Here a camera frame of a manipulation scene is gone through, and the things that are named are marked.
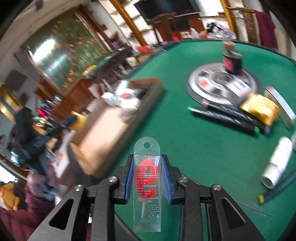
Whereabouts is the white bottle red label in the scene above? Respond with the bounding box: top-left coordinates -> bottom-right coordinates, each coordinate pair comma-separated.
114,80 -> 141,114

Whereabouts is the long white medicine box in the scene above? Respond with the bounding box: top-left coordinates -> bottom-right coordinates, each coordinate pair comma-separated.
264,86 -> 295,129

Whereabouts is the clear pack red candle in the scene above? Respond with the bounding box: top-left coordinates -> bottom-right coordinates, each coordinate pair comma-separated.
133,137 -> 162,232

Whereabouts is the round table centre console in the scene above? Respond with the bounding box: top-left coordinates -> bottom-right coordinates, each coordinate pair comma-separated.
185,62 -> 262,108

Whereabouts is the maroon cloth on chair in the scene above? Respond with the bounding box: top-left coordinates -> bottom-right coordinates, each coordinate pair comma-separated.
254,10 -> 278,50

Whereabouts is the yellow snack packet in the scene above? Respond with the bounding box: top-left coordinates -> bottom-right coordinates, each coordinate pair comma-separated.
239,93 -> 280,126

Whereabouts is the wooden chair near television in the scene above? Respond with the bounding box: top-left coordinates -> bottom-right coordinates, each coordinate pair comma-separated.
149,12 -> 180,42

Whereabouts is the wooden chair with cloth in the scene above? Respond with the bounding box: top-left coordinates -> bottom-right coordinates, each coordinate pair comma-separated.
226,6 -> 260,45

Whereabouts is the white bottle blue label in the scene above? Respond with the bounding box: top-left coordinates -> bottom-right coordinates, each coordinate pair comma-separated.
261,137 -> 293,189

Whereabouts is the black marker yellow cap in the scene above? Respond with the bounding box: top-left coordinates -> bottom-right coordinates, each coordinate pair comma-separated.
257,171 -> 296,205

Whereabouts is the dark side table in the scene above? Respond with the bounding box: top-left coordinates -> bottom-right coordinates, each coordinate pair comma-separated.
90,46 -> 133,80

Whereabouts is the black television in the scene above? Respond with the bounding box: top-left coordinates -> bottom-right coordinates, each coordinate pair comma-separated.
133,0 -> 200,20

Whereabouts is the black marker green cap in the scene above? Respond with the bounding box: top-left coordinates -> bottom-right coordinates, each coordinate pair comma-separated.
187,106 -> 260,136

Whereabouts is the small grey carton box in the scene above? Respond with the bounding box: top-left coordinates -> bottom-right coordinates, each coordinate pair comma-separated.
224,80 -> 252,107

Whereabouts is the cardboard tray box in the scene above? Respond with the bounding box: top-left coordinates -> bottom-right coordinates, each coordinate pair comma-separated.
67,77 -> 164,185

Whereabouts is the flower wall painting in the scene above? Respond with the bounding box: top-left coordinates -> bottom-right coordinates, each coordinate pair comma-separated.
22,8 -> 111,95

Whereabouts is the white pill bottle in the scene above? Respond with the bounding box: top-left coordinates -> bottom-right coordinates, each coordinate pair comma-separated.
290,132 -> 296,152

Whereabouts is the pile of clothes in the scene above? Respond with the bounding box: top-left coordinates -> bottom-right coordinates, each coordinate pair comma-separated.
206,22 -> 237,40

